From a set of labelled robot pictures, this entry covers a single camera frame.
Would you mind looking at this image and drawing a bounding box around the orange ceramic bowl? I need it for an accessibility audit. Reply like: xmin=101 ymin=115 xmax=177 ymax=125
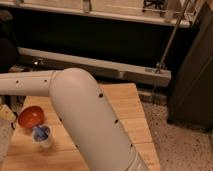
xmin=18 ymin=106 xmax=45 ymax=129

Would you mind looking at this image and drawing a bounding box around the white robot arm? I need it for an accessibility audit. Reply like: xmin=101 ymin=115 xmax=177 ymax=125
xmin=0 ymin=68 xmax=149 ymax=171

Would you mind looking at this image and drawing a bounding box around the clear cup with blue item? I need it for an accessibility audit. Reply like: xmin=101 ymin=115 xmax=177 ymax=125
xmin=32 ymin=125 xmax=52 ymax=148

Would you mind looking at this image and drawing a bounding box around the black chair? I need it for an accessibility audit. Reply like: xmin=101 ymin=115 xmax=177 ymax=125
xmin=0 ymin=10 xmax=20 ymax=73

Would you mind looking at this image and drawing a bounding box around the white baseboard beam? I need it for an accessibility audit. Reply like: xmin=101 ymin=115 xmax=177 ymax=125
xmin=18 ymin=47 xmax=171 ymax=87

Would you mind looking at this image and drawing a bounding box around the metal pole stand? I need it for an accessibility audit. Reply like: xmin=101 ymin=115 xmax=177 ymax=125
xmin=151 ymin=0 xmax=193 ymax=101

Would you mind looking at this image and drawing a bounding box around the wooden shelf rail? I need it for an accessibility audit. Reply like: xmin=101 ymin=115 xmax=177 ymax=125
xmin=0 ymin=0 xmax=194 ymax=28

